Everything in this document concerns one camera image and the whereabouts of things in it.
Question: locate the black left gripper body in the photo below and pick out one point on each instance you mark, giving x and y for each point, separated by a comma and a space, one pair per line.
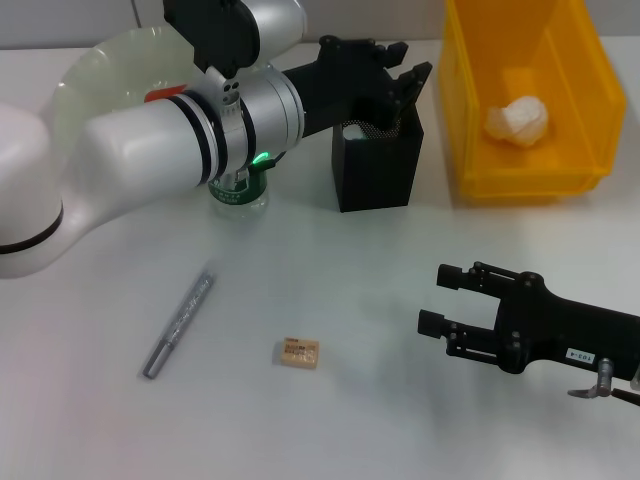
345, 80

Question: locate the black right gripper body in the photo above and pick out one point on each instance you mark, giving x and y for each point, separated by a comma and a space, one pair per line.
545, 325

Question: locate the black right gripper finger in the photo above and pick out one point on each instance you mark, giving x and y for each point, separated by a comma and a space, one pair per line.
432, 324
450, 276

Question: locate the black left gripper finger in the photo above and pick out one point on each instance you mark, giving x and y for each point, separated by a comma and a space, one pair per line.
412, 85
396, 54

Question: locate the mint green pen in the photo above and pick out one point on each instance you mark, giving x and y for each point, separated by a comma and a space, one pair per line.
354, 133

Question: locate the white paper ball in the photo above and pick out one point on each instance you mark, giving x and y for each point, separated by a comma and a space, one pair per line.
520, 122

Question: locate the small tan eraser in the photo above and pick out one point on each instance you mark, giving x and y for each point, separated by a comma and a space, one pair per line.
297, 353

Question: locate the clear green-label water bottle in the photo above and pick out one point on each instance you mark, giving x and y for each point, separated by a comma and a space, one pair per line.
240, 200

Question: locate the black mesh pen holder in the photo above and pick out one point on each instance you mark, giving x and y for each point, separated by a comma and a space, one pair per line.
375, 170

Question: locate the pale green wavy fruit plate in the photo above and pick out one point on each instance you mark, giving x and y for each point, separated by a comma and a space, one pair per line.
115, 65

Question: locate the grey marker pen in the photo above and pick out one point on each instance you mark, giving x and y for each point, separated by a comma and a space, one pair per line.
175, 330

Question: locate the yellow plastic bin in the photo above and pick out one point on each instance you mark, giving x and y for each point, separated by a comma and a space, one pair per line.
575, 100

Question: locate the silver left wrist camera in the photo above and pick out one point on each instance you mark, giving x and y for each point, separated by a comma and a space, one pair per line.
235, 30

